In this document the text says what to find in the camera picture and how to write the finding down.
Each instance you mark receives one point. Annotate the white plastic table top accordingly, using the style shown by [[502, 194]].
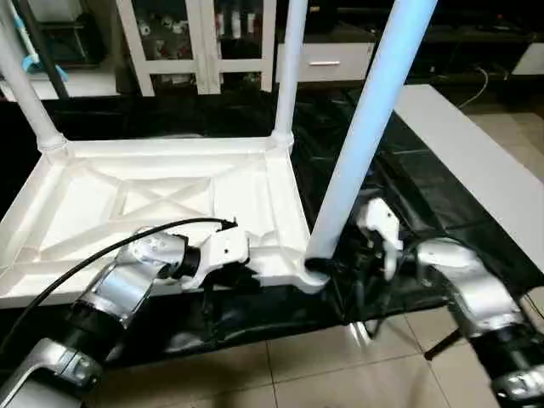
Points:
[[144, 187]]

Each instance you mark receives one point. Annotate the white plastic table leg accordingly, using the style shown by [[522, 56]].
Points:
[[25, 85], [365, 127], [289, 68]]

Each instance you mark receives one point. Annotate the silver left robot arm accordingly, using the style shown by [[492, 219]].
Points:
[[119, 289]]

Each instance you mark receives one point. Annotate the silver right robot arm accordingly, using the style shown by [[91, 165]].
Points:
[[476, 293]]

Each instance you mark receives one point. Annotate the black work mat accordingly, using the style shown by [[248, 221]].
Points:
[[408, 195]]

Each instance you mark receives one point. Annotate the black stand leg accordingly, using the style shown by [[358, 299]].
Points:
[[444, 344]]

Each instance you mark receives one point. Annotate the white flat sheet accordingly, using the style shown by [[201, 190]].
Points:
[[476, 153]]

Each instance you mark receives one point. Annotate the white drawer unit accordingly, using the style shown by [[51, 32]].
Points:
[[327, 64]]

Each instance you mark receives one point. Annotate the white glass door cabinet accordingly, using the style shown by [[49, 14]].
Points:
[[195, 42]]

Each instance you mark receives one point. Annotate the black tv cabinet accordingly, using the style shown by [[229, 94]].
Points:
[[484, 34]]

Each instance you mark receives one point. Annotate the light blue mop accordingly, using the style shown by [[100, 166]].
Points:
[[34, 61]]

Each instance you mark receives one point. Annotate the grey metal pole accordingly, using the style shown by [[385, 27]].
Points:
[[42, 51]]

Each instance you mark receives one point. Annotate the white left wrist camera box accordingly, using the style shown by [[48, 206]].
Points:
[[225, 246]]

